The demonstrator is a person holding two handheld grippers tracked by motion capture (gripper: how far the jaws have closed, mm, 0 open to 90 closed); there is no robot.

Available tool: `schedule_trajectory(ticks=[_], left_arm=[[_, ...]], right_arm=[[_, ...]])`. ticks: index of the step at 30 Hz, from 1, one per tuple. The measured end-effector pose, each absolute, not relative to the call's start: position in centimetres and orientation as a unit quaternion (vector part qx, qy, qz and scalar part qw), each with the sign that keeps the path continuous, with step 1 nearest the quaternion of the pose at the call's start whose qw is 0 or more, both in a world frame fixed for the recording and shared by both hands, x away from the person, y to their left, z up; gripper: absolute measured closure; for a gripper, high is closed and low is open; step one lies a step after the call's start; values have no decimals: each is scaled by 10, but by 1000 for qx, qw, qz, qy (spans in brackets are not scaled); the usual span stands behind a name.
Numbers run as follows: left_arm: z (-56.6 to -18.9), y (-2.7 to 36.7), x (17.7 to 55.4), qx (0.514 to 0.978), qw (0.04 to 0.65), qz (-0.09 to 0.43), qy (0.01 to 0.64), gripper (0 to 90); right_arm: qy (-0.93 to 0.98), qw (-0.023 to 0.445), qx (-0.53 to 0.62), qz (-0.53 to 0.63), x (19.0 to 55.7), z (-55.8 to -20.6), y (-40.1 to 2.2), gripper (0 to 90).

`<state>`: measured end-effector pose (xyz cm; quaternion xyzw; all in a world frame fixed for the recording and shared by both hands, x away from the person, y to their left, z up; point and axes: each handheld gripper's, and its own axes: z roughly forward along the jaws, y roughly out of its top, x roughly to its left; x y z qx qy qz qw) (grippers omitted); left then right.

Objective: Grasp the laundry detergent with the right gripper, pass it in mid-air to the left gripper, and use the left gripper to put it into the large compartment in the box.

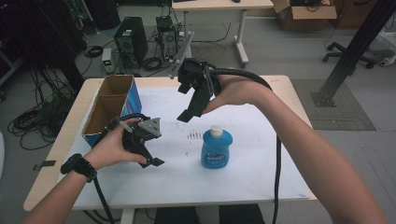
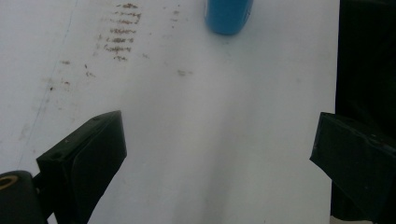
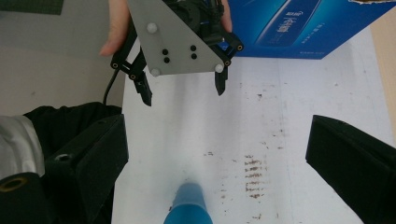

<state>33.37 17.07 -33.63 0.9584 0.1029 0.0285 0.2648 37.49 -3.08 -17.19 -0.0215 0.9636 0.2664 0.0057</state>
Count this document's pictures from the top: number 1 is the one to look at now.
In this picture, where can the grey floor mat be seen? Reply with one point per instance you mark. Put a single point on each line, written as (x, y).
(342, 115)

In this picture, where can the black metal stand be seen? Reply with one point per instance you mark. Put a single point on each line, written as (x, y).
(351, 53)

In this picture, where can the small open computer case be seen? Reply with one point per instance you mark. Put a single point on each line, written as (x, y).
(167, 35)

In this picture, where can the brown cardboard box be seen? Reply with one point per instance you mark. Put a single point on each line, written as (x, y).
(308, 15)

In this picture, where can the person's right hand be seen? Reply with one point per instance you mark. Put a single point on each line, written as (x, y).
(239, 91)

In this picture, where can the black office chair base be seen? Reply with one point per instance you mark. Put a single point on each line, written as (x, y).
(348, 54)

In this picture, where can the small grey power supply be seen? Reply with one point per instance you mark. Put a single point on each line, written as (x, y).
(107, 59)

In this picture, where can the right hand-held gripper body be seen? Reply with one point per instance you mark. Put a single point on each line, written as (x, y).
(194, 71)

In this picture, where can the blue cardboard box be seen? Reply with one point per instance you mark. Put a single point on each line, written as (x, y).
(107, 105)

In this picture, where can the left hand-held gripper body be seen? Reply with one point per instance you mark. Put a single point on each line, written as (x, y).
(146, 129)

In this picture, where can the person's left hand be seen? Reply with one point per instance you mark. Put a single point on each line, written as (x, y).
(107, 149)

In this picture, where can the white desk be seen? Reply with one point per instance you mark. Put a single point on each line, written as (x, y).
(224, 4)

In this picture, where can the black tape strip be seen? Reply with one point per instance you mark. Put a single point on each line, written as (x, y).
(45, 165)

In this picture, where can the white table mat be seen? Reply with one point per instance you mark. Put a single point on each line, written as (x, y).
(236, 186)

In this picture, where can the blue bottle with white cap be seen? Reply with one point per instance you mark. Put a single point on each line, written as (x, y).
(216, 149)

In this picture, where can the black computer tower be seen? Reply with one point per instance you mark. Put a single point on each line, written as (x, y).
(132, 39)

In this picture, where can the black wrist watch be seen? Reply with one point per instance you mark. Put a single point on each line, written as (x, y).
(79, 166)

